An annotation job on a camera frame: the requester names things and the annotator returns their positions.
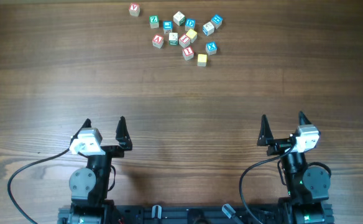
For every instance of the white green picture block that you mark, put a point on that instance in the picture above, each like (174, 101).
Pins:
(173, 38)

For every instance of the blue picture block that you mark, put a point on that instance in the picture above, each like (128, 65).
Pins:
(167, 27)
(216, 20)

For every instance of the white blue side block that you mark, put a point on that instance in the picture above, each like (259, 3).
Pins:
(208, 28)

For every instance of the blue X letter block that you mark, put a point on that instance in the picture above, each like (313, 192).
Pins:
(211, 48)

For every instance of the green Z letter block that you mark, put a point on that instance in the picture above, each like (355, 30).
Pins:
(154, 21)

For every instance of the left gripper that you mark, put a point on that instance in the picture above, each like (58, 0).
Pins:
(121, 136)

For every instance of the yellow top block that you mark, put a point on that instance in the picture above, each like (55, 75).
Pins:
(192, 34)

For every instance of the blue D letter block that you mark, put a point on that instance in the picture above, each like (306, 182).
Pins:
(189, 24)

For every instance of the red i block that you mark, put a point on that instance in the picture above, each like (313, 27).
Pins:
(184, 41)
(188, 53)

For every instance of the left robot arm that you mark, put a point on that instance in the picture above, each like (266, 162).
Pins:
(90, 185)

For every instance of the white green top block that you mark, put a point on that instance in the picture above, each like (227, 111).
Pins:
(179, 18)

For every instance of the red V letter block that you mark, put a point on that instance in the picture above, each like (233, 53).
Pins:
(134, 9)

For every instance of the red I block upper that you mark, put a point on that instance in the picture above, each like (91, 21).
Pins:
(184, 41)

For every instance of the red A letter block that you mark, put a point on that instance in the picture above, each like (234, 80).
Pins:
(158, 41)

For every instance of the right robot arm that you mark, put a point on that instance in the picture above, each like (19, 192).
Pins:
(307, 183)

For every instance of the red I block lower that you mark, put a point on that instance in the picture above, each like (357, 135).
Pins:
(188, 53)

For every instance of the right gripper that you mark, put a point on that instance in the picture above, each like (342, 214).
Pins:
(266, 139)

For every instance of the yellow S letter block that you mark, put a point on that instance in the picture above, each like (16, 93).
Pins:
(202, 60)

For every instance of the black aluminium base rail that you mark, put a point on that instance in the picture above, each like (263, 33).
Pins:
(266, 213)

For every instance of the blue picture block right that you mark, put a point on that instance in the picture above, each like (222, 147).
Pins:
(216, 20)

